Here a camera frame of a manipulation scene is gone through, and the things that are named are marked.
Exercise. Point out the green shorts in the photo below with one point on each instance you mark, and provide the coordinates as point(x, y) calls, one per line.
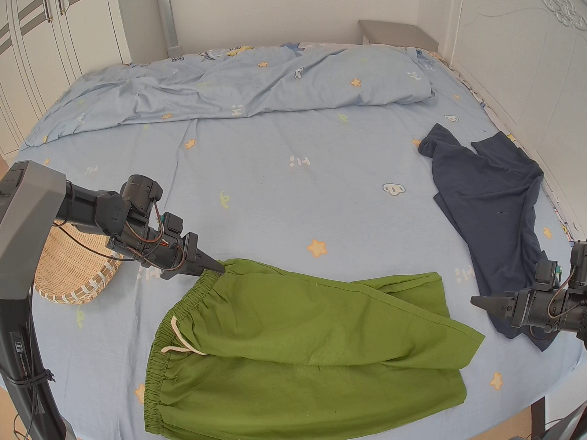
point(298, 346)

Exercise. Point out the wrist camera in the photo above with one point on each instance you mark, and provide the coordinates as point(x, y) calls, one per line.
point(172, 227)
point(545, 275)

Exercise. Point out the pale blue quilt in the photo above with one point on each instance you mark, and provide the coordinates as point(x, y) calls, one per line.
point(229, 90)

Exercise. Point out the dark blue garment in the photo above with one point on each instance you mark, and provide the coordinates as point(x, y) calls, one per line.
point(486, 200)

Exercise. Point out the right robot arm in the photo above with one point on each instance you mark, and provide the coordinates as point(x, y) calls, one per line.
point(578, 264)

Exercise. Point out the white wardrobe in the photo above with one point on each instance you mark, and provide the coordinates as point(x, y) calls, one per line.
point(55, 39)

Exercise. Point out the grey wall duct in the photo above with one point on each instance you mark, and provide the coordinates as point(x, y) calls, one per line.
point(167, 12)

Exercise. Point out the bed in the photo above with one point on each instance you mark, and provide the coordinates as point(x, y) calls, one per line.
point(298, 190)

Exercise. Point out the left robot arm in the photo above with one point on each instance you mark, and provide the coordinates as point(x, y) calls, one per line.
point(27, 209)

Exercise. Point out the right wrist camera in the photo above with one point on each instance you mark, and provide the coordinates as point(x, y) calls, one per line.
point(545, 275)

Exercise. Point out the round woven basket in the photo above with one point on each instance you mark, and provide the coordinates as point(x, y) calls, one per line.
point(69, 273)

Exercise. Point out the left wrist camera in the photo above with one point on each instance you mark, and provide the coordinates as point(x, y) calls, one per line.
point(172, 227)

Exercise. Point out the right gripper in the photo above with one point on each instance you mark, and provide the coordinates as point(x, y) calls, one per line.
point(536, 312)

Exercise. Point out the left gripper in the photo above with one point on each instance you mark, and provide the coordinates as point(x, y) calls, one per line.
point(174, 261)

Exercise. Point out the grey bedside table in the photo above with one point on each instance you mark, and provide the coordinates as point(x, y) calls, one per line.
point(394, 32)

